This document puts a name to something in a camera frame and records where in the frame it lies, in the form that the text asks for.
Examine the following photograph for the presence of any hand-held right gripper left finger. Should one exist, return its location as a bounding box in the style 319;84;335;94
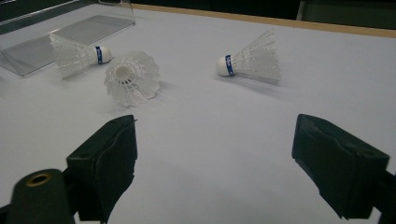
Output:
65;114;138;224

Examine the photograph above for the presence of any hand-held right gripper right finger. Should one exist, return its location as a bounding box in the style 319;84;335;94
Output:
291;113;390;220

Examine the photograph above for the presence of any white shuttlecock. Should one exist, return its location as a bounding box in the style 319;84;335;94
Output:
49;32;113;80
104;50;162;107
216;28;282;84

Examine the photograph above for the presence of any clear plastic tray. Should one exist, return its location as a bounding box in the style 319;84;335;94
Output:
0;0;136;77

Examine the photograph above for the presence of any wooden table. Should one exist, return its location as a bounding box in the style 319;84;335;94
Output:
120;2;396;39

